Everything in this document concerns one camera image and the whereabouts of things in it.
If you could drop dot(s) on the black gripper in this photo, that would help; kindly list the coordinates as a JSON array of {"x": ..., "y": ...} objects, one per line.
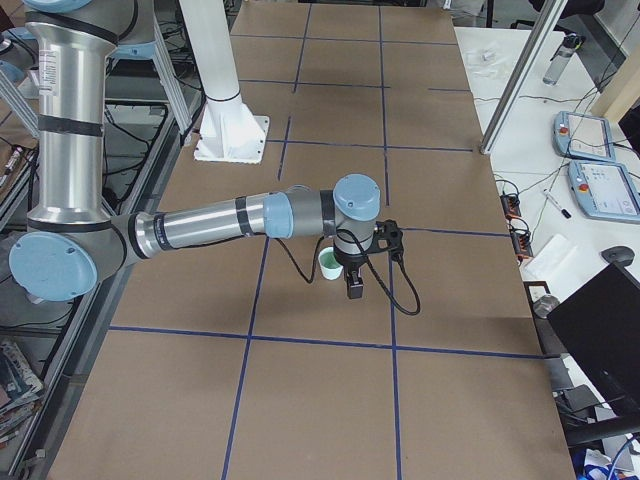
[{"x": 350, "y": 264}]

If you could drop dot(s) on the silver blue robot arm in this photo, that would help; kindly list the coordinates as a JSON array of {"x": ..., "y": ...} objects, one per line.
[{"x": 73, "y": 242}]

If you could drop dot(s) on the light green plastic cup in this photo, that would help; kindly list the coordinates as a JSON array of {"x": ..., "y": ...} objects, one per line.
[{"x": 331, "y": 269}]

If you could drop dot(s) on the small metal cup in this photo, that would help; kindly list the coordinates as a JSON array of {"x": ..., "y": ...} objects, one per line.
[{"x": 544, "y": 305}]

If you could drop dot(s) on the stack of books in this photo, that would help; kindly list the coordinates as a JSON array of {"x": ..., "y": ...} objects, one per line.
[{"x": 21, "y": 388}]

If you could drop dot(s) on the black marker pen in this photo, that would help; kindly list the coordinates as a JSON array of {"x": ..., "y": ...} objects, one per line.
[{"x": 550, "y": 197}]

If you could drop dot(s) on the black monitor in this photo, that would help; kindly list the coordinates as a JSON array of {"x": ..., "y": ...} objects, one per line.
[{"x": 599, "y": 326}]

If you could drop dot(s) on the lower blue teach pendant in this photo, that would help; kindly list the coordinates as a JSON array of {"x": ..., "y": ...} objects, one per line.
[{"x": 604, "y": 190}]

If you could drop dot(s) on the blue teach pendant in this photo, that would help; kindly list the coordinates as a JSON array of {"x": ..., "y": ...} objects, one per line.
[
  {"x": 581, "y": 136},
  {"x": 604, "y": 190}
]

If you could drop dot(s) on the upper blue teach pendant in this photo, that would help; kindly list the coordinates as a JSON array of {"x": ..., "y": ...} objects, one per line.
[{"x": 581, "y": 136}]

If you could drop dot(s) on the clear water bottle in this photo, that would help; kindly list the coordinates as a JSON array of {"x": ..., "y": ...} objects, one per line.
[{"x": 560, "y": 59}]

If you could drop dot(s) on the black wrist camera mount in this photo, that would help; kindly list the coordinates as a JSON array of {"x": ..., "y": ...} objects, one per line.
[{"x": 388, "y": 238}]

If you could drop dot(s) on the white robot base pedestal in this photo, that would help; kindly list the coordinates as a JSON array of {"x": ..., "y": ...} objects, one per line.
[{"x": 229, "y": 131}]

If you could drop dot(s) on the aluminium frame post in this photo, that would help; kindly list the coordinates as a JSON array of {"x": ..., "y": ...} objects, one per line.
[{"x": 544, "y": 25}]

